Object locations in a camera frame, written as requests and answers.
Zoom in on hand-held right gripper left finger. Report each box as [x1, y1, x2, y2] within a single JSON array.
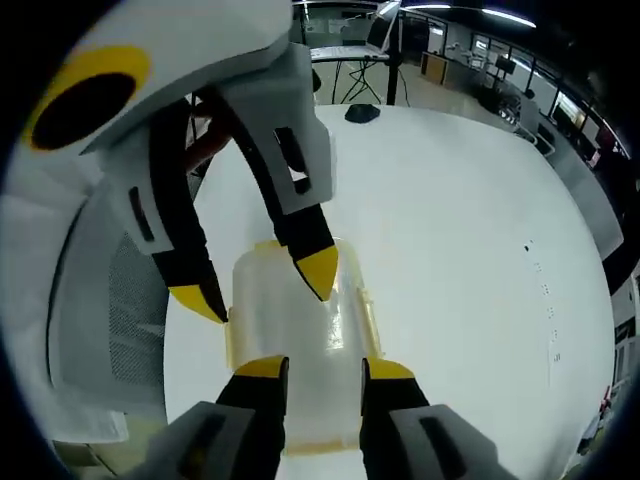
[[132, 354, 291, 480]]

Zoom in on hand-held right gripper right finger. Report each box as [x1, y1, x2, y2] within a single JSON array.
[[358, 356, 506, 480]]

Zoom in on clear plastic buckle container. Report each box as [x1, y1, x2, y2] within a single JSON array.
[[222, 238, 389, 456]]

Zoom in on grey mesh office chair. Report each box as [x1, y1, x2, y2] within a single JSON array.
[[47, 189, 174, 419]]

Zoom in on black desk stand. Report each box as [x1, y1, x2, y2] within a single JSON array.
[[343, 103, 385, 125]]

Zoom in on open laptop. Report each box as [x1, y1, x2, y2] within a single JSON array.
[[308, 2, 401, 64]]

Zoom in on wooden cabinet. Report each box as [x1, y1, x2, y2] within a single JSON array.
[[421, 51, 450, 85]]

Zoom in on black cable bundle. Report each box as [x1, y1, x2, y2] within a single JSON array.
[[333, 59, 387, 105]]

